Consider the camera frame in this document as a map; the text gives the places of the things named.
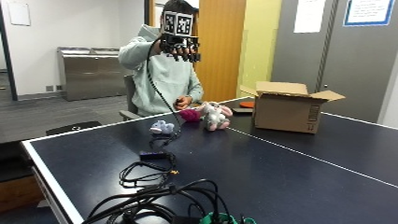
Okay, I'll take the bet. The wooden door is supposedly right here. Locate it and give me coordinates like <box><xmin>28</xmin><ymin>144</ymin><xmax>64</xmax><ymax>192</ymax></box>
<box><xmin>193</xmin><ymin>0</ymin><xmax>248</xmax><ymax>103</ymax></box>

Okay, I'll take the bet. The person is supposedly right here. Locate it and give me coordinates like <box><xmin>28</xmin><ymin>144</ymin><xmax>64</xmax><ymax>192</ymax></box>
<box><xmin>117</xmin><ymin>0</ymin><xmax>205</xmax><ymax>118</ymax></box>

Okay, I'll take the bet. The white marker cube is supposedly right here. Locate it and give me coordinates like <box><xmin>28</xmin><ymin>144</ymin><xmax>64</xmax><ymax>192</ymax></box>
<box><xmin>161</xmin><ymin>10</ymin><xmax>194</xmax><ymax>37</ymax></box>

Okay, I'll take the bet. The magenta soft toy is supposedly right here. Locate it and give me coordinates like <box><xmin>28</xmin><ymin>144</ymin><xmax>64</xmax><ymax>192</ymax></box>
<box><xmin>178</xmin><ymin>108</ymin><xmax>202</xmax><ymax>123</ymax></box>

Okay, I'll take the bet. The grey office chair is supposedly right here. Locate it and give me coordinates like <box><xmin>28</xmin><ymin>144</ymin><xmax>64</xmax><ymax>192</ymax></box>
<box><xmin>119</xmin><ymin>74</ymin><xmax>143</xmax><ymax>121</ymax></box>

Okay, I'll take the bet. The white bunny soft toy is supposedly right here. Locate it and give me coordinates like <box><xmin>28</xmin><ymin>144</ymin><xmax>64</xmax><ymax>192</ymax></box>
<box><xmin>194</xmin><ymin>101</ymin><xmax>234</xmax><ymax>132</ymax></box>

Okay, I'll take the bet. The stainless steel bin cabinet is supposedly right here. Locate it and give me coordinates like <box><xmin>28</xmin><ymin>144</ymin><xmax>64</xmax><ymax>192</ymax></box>
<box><xmin>56</xmin><ymin>47</ymin><xmax>133</xmax><ymax>102</ymax></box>

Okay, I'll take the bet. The small pale blue soft toy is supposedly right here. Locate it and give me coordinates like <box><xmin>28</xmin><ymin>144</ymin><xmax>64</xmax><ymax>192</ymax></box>
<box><xmin>149</xmin><ymin>119</ymin><xmax>176</xmax><ymax>135</ymax></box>

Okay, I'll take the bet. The open cardboard box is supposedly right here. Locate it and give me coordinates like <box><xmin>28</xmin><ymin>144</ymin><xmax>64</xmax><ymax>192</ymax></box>
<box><xmin>240</xmin><ymin>80</ymin><xmax>348</xmax><ymax>134</ymax></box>

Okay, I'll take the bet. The white paper sheet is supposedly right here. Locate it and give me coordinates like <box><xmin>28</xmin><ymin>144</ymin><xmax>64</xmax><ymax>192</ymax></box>
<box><xmin>294</xmin><ymin>0</ymin><xmax>328</xmax><ymax>35</ymax></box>

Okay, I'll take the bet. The small black adapter box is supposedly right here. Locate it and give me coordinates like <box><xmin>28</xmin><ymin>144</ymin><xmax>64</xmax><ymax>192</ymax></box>
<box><xmin>139</xmin><ymin>150</ymin><xmax>168</xmax><ymax>161</ymax></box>

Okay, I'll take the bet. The blue framed poster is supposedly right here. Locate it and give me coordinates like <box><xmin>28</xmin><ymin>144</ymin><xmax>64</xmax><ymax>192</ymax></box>
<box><xmin>342</xmin><ymin>0</ymin><xmax>397</xmax><ymax>27</ymax></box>

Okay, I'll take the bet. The green object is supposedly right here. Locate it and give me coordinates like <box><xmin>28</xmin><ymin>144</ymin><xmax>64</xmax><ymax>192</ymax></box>
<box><xmin>198</xmin><ymin>212</ymin><xmax>258</xmax><ymax>224</ymax></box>

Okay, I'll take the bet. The wooden cabinet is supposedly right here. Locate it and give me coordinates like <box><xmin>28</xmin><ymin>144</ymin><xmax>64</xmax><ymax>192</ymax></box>
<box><xmin>0</xmin><ymin>148</ymin><xmax>47</xmax><ymax>214</ymax></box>

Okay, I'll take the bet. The black glove cable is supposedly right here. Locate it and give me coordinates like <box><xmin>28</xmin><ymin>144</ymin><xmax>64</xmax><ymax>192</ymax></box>
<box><xmin>145</xmin><ymin>36</ymin><xmax>184</xmax><ymax>147</ymax></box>

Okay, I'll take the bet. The white wall notice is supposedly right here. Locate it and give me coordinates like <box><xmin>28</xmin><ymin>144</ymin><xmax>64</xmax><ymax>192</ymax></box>
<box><xmin>7</xmin><ymin>0</ymin><xmax>32</xmax><ymax>27</ymax></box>

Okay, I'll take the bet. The bundle of black cables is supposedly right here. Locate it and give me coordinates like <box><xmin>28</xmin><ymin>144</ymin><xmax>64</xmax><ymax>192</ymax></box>
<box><xmin>81</xmin><ymin>152</ymin><xmax>234</xmax><ymax>224</ymax></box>

